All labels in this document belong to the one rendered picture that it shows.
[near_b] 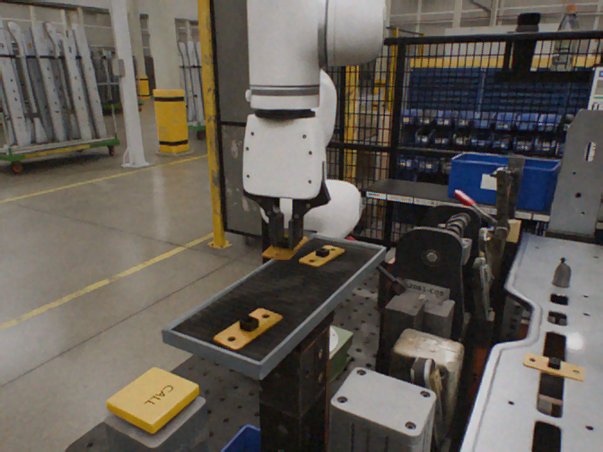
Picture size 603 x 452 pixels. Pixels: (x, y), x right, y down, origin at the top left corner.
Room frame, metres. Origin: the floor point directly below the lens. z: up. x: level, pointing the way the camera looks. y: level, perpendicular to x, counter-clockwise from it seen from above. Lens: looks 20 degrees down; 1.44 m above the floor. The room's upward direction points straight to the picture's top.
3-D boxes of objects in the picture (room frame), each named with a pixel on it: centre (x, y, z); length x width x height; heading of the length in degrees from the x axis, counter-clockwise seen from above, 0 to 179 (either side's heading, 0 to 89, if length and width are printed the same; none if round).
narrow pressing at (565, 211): (1.23, -0.77, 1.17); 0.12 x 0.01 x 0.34; 60
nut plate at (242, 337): (0.46, 0.06, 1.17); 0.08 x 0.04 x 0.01; 145
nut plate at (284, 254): (0.58, 0.02, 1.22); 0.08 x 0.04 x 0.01; 160
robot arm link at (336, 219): (1.01, -0.05, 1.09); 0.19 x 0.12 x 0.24; 83
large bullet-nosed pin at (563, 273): (0.90, -0.57, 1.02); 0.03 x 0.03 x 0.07
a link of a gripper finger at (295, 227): (0.57, -0.01, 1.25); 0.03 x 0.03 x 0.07; 70
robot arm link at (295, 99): (0.58, 0.02, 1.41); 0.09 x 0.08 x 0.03; 70
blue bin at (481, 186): (1.49, -0.67, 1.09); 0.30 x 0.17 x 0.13; 55
